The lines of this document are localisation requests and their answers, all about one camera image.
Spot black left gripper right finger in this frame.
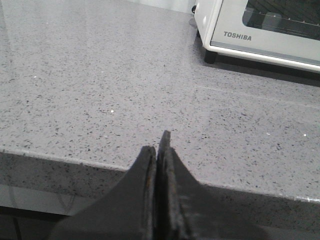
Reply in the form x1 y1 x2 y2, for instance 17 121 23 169
156 130 320 240

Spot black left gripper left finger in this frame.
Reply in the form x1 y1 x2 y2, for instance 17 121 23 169
48 146 157 240

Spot glass oven door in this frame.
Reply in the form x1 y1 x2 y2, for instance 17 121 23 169
210 0 320 66

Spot white Toshiba toaster oven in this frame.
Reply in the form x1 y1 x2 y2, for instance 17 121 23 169
191 0 320 73

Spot wire oven rack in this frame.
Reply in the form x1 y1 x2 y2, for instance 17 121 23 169
242 8 320 35

